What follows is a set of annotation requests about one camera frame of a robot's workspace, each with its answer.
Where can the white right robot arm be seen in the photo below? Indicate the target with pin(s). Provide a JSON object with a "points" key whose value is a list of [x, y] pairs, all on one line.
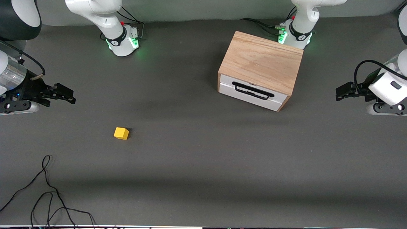
{"points": [[105, 12]]}

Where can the wooden drawer cabinet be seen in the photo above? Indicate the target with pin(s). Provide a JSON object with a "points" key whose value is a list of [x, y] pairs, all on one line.
{"points": [[260, 60]]}

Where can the white-fronted wooden drawer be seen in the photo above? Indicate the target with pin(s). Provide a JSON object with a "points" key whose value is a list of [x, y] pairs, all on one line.
{"points": [[229, 90]]}

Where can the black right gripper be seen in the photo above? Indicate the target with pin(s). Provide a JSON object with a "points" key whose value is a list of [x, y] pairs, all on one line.
{"points": [[31, 87]]}

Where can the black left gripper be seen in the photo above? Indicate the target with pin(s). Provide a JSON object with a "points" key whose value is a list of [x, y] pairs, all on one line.
{"points": [[362, 91]]}

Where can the yellow wooden block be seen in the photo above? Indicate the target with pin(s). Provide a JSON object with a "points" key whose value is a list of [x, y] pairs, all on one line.
{"points": [[120, 133]]}

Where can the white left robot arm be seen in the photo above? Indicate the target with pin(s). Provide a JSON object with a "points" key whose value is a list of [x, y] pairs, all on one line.
{"points": [[302, 19]]}

